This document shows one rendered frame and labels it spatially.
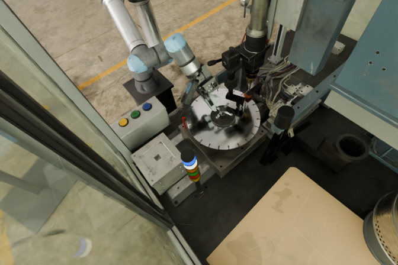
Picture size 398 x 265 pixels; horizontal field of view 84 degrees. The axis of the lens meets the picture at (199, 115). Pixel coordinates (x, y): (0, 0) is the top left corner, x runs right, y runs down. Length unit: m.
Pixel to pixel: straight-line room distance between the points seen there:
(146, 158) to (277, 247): 0.64
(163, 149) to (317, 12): 0.76
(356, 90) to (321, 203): 0.61
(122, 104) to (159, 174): 1.61
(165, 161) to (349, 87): 0.72
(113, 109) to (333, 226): 2.10
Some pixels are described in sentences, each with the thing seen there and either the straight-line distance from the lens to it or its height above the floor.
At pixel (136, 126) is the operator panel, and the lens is 1.13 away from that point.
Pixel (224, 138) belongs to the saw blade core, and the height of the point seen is 0.95.
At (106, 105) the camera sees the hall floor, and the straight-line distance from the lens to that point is 2.58.
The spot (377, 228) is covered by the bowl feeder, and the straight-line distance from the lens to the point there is 1.01.
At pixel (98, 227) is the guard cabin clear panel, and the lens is 0.32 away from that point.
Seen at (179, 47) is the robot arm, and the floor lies 1.27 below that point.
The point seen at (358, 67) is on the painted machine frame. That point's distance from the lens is 0.63.
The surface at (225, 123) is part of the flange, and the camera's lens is 0.98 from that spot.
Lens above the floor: 1.79
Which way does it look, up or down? 55 degrees down
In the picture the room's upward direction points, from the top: 11 degrees counter-clockwise
